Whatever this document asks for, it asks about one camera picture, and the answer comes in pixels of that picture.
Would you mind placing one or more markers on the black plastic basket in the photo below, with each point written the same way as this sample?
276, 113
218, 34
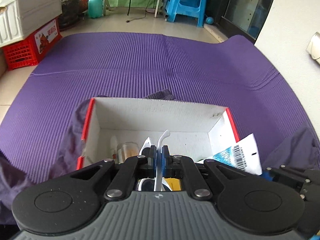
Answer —
70, 13

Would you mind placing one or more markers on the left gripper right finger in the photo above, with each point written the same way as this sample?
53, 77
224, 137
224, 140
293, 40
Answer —
166, 161

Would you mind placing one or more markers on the white plastic crate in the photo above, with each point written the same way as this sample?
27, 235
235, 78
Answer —
20, 18

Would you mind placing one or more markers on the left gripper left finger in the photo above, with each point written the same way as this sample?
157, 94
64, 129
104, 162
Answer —
151, 155

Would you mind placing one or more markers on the purple grey cloth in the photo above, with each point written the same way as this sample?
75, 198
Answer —
54, 155

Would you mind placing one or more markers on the purple foam mat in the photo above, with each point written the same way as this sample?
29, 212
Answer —
233, 73

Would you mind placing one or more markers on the yellow small carton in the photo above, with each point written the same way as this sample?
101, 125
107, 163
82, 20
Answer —
174, 184

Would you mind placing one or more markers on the red plastic crate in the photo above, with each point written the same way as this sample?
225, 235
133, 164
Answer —
32, 50

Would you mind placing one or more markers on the white blue toothpaste tube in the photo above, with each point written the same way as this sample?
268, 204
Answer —
243, 155

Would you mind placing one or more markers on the blue small ball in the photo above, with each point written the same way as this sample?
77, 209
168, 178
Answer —
209, 20

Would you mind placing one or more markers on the blue plastic stool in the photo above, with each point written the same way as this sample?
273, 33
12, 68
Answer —
191, 8

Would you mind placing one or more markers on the clear toothpick jar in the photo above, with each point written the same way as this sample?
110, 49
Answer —
126, 150

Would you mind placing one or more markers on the teal spray bottle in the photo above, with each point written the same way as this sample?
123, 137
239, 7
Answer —
95, 8

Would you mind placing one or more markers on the red cardboard box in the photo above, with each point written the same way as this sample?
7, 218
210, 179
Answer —
113, 121

